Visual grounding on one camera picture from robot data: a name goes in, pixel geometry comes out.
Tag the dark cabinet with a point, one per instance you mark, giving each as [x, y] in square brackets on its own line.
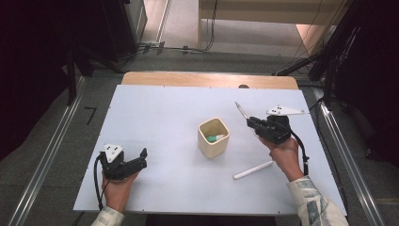
[125, 28]

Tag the beige square cup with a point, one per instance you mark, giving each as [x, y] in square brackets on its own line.
[213, 138]

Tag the black metal stand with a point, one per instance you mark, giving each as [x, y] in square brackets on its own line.
[327, 75]
[72, 75]

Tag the clear ballpoint pen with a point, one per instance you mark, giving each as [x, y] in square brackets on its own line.
[242, 110]

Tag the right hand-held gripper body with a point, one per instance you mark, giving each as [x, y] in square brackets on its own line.
[277, 127]

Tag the person's left hand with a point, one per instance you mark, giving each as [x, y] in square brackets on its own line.
[118, 191]

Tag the person's right hand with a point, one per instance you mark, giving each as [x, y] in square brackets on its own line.
[284, 158]

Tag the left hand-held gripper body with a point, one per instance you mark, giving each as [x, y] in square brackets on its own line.
[114, 164]

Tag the white marker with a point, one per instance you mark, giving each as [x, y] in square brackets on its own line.
[252, 170]

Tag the white board sheet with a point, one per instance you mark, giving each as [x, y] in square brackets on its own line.
[169, 119]

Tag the white green glue stick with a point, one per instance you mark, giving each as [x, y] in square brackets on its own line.
[215, 138]

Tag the metal floor rail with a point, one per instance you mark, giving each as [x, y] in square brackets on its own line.
[348, 163]
[47, 153]

